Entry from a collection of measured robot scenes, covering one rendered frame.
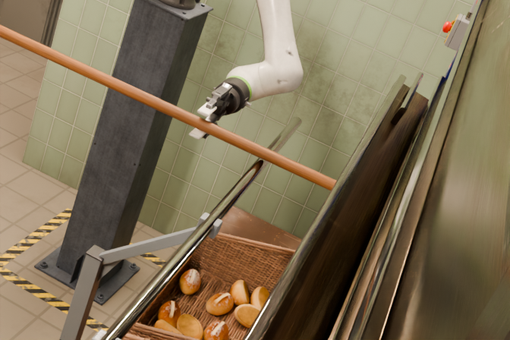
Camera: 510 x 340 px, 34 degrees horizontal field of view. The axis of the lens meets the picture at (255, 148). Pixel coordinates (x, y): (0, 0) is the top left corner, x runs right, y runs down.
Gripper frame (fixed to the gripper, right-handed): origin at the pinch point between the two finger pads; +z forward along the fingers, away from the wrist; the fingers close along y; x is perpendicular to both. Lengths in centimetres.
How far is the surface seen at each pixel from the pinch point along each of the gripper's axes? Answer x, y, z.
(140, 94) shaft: 17.4, -0.1, 1.3
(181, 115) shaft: 5.5, 0.4, 1.6
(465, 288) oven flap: -53, -61, 134
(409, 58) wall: -40, -2, -124
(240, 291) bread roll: -24, 55, -19
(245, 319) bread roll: -30, 58, -11
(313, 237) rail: -40, -23, 69
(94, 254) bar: 4.9, 24.7, 37.0
